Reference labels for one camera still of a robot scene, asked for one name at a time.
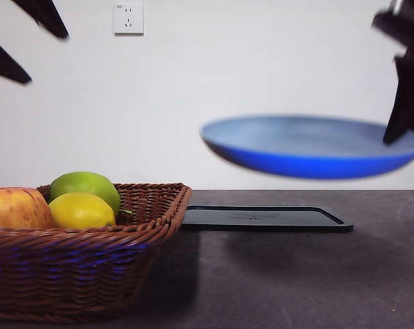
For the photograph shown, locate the blue round plate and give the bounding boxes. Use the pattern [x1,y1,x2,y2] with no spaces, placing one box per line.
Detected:
[199,114,414,180]

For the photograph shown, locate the yellow lemon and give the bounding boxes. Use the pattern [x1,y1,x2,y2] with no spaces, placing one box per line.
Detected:
[48,192,117,230]

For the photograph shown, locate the brown wicker basket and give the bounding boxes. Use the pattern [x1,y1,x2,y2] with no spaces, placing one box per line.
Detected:
[0,182,193,323]

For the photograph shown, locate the green apple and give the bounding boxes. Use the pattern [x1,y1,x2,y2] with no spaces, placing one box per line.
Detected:
[48,171,121,220]

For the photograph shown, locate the red yellow apple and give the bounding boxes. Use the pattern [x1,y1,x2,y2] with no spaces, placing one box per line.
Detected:
[0,187,56,231]

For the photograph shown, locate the black flat tray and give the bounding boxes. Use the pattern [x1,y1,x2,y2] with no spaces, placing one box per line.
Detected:
[181,205,354,234]

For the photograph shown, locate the white wall socket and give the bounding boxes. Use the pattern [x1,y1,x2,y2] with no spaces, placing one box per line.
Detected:
[113,1,145,36]

